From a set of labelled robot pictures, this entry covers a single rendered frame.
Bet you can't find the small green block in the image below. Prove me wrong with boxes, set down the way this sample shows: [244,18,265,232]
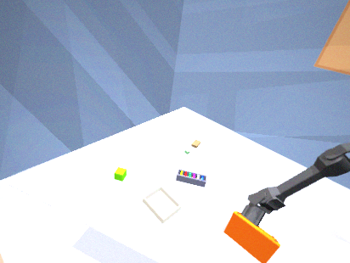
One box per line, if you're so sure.
[115,167,127,182]

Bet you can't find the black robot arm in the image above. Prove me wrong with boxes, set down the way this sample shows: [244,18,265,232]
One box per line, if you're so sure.
[241,143,350,227]

